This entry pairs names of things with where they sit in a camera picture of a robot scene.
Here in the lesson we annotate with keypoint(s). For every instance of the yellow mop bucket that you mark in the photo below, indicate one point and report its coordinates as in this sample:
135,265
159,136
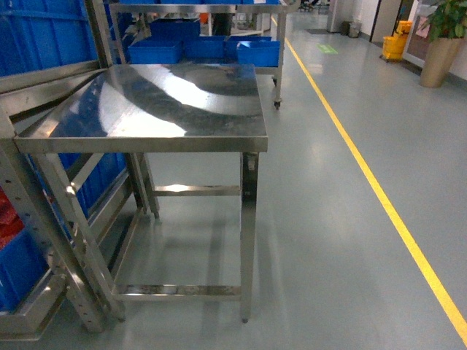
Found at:
393,46

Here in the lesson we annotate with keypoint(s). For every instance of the plant in tan pot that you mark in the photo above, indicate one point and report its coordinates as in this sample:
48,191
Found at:
447,30

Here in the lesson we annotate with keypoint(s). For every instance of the steel shelving rack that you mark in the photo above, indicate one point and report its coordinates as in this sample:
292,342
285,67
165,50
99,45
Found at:
23,178

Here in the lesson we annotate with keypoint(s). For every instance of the far steel cart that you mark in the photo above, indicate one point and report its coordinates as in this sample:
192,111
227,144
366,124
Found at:
171,33

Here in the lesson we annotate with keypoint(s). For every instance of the stainless steel table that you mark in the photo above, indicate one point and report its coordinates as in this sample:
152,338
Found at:
141,109

